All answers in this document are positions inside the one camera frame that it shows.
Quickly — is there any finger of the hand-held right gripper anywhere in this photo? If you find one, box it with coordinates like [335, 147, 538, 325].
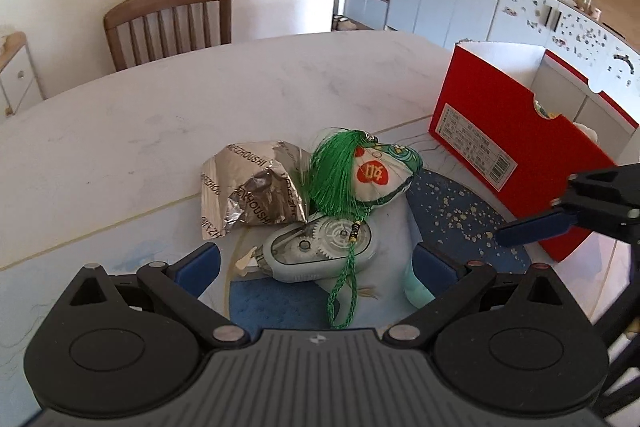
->
[495, 164, 640, 249]

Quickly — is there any white low side cabinet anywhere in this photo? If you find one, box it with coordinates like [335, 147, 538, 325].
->
[0, 32, 46, 118]

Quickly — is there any red cardboard box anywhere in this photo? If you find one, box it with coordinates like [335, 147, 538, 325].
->
[428, 41, 640, 264]

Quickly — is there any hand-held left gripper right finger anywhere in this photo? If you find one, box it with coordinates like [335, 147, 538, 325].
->
[384, 242, 572, 349]

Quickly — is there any crumpled silver foil wrapper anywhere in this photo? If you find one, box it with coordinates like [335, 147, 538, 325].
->
[199, 139, 314, 241]

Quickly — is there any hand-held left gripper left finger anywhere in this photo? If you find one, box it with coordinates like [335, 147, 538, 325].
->
[65, 242, 249, 349]

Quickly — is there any grey correction tape dispenser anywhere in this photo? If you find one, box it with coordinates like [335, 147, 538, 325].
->
[235, 214, 379, 284]

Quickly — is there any mint green soft object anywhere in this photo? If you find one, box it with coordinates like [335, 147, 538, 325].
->
[404, 252, 437, 309]

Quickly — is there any embroidered sachet with green tassel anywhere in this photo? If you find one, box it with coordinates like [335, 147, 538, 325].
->
[307, 127, 424, 331]

